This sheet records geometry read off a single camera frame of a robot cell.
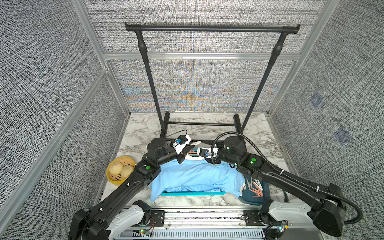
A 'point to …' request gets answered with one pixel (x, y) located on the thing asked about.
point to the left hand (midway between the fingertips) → (194, 142)
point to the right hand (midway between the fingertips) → (204, 140)
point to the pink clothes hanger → (191, 151)
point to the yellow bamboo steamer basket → (119, 169)
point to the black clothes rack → (163, 119)
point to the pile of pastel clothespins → (255, 186)
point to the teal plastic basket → (193, 193)
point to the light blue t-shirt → (195, 173)
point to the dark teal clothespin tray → (247, 195)
